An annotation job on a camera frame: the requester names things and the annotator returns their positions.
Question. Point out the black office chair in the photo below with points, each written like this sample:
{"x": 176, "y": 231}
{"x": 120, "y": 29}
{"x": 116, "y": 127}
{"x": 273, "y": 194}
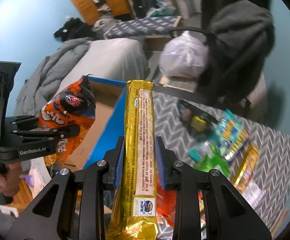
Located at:
{"x": 233, "y": 79}

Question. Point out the checked seat cushion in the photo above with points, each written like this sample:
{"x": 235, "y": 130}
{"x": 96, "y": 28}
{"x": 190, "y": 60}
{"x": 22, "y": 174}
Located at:
{"x": 181, "y": 83}

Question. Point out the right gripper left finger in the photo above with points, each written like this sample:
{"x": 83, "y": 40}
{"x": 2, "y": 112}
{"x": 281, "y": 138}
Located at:
{"x": 115, "y": 160}

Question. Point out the black cartoon snack bag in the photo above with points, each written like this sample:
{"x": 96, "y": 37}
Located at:
{"x": 195, "y": 119}

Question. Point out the orange Chinese snack bag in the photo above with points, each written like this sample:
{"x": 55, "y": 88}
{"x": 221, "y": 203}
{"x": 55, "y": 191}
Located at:
{"x": 71, "y": 113}

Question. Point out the gold biscuit pack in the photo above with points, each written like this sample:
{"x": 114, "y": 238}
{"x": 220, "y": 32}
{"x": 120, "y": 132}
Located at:
{"x": 134, "y": 209}

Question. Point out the grey quilted duvet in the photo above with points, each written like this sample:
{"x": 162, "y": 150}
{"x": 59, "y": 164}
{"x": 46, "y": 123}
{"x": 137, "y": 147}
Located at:
{"x": 46, "y": 79}

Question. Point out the white plastic bag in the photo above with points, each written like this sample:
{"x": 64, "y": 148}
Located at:
{"x": 184, "y": 56}

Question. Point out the black clothes pile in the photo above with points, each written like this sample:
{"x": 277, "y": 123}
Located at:
{"x": 74, "y": 28}

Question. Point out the patterned blue mattress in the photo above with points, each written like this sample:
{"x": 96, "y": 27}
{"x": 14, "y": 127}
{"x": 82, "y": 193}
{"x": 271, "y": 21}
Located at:
{"x": 147, "y": 27}

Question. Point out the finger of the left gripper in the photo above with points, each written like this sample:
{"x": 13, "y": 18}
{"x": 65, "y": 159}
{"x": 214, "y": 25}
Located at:
{"x": 47, "y": 134}
{"x": 27, "y": 122}

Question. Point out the left hand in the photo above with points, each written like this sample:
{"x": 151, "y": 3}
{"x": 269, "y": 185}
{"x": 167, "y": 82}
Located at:
{"x": 9, "y": 182}

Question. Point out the white-backed snack bag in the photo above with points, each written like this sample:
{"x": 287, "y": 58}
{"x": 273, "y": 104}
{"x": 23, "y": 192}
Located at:
{"x": 243, "y": 178}

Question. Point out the green snack bag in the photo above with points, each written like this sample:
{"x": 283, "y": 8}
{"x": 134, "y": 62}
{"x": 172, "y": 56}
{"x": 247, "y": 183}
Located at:
{"x": 210, "y": 159}

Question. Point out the grey fleece blanket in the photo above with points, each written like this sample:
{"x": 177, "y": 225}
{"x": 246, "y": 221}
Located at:
{"x": 243, "y": 29}

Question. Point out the bed with grey sheet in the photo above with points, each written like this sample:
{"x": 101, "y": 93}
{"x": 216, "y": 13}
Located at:
{"x": 121, "y": 59}

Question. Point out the teal cartoon snack bag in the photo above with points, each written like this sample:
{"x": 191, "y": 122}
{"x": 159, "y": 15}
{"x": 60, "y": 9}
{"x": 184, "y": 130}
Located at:
{"x": 229, "y": 136}

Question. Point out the red-orange snack bag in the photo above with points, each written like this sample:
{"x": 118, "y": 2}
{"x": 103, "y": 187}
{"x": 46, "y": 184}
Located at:
{"x": 166, "y": 203}

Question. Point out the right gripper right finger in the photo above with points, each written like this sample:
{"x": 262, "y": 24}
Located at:
{"x": 165, "y": 158}

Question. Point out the orange noodle snack pack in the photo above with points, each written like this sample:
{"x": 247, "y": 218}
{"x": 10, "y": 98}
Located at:
{"x": 202, "y": 211}

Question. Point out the blue-edged cardboard box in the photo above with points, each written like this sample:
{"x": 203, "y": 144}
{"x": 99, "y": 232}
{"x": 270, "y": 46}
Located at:
{"x": 108, "y": 126}

